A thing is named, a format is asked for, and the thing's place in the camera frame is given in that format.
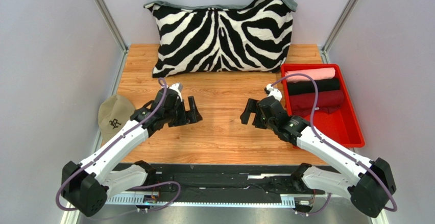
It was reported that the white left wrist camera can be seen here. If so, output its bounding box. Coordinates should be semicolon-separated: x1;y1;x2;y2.
168;83;183;103

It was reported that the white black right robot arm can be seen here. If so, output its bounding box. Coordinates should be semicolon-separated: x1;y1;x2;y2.
240;96;397;218

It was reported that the rolled black t shirt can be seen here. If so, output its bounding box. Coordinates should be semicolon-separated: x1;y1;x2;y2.
287;78;341;95

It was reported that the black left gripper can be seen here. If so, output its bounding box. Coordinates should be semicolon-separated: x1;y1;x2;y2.
164;96;202;127

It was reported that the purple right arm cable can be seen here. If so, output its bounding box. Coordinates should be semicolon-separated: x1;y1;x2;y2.
270;73;398;216

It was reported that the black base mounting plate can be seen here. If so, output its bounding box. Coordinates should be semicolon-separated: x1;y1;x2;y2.
144;163;324;204

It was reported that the aluminium corner post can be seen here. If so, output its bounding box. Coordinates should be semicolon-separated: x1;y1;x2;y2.
94;0;129;54
322;0;359;54

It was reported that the zebra print pillow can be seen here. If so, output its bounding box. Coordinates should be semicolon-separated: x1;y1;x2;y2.
144;0;298;78

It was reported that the red plastic tray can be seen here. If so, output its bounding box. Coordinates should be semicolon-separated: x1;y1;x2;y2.
281;64;365;148

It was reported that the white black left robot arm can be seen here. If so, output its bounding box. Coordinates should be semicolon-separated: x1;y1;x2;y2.
56;84;203;217

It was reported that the left aluminium corner post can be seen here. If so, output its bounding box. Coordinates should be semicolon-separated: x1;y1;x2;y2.
94;0;129;54

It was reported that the right aluminium corner post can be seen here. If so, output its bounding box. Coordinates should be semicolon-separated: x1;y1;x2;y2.
322;0;359;54

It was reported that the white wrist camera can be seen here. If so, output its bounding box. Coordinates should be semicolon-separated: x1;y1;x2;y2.
264;84;282;102
168;83;183;103

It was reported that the dark red t shirt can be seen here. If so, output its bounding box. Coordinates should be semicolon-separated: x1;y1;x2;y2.
289;90;345;117

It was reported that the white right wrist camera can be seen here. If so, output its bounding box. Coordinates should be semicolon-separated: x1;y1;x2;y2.
264;84;282;102

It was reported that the rolled pink t shirt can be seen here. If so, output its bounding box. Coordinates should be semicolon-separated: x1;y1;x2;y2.
284;67;336;82

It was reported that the aluminium frame rail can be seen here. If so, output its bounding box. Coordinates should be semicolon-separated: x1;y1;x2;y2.
71;169;380;208

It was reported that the beige baseball cap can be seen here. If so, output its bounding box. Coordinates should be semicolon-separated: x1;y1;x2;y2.
98;94;135;143

